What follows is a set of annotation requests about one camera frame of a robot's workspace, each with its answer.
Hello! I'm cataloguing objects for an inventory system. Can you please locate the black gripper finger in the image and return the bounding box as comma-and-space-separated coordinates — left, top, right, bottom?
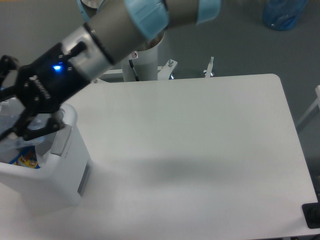
0, 55, 19, 102
0, 109, 66, 142

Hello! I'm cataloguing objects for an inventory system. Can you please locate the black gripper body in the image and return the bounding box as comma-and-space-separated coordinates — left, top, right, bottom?
14, 41, 90, 114

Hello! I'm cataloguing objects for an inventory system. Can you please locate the clear plastic water bottle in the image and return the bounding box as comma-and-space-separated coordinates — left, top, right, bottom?
0, 112, 48, 155

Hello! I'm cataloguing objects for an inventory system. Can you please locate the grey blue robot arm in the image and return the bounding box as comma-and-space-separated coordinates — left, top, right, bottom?
0, 0, 222, 141

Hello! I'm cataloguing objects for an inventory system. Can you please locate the white trash can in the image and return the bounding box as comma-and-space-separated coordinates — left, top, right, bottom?
0, 103, 93, 206

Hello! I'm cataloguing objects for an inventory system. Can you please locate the blue yellow snack wrapper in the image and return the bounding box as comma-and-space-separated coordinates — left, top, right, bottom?
9, 146, 40, 169

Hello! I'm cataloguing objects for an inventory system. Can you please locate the blue plastic bag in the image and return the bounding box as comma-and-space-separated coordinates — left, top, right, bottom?
261, 0, 309, 31

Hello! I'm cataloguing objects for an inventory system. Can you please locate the black clamp on table edge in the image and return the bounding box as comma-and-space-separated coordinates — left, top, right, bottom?
302, 202, 320, 229

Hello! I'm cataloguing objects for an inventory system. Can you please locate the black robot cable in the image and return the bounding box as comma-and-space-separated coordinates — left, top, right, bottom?
128, 58, 140, 82

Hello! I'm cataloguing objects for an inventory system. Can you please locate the white frame at right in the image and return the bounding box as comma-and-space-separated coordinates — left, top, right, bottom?
296, 85, 320, 133

